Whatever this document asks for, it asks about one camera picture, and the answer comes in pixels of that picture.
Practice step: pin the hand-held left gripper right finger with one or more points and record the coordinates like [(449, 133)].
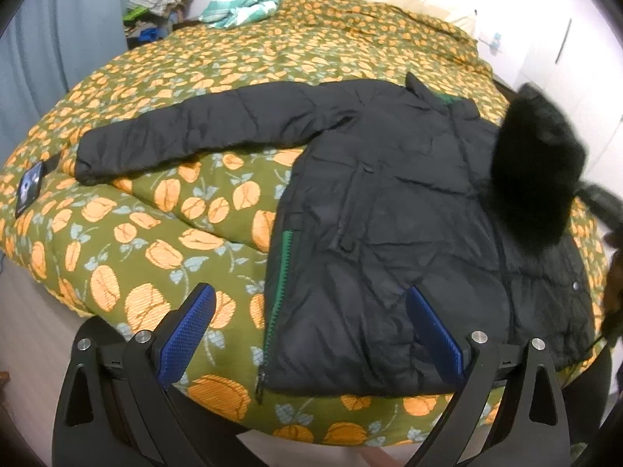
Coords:
[(435, 333)]

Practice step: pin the person's right forearm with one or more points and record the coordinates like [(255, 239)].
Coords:
[(614, 292)]

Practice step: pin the person's black trousers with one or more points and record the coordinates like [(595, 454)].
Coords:
[(584, 408)]

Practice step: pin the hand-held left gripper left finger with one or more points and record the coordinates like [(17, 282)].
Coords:
[(187, 331)]

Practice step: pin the grey blue curtain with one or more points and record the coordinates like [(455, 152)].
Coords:
[(58, 24)]

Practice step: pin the white wall socket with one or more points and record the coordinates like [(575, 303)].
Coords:
[(492, 40)]

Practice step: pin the black puffer jacket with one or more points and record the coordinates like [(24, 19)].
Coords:
[(389, 228)]

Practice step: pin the white wardrobe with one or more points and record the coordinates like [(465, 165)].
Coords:
[(569, 44)]

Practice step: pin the pile of clothes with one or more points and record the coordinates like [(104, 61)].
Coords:
[(158, 2)]

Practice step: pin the cream pillow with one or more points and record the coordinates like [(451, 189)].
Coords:
[(428, 7)]

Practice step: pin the black smartphone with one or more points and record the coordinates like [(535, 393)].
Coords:
[(28, 189)]

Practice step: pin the green floral bed blanket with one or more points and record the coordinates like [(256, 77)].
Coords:
[(194, 233)]

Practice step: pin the green white checked cloth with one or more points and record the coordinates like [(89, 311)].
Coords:
[(241, 5)]

